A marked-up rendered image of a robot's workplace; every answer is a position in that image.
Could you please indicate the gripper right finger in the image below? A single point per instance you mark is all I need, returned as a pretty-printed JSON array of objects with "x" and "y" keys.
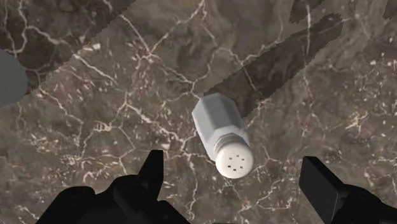
[{"x": 328, "y": 186}]

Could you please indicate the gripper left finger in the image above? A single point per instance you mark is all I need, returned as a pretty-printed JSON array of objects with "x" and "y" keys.
[{"x": 136, "y": 192}]

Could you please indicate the white salt shaker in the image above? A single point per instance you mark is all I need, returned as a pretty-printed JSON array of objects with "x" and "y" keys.
[{"x": 225, "y": 133}]

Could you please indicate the grey rounded object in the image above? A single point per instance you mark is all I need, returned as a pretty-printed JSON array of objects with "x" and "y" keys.
[{"x": 11, "y": 79}]

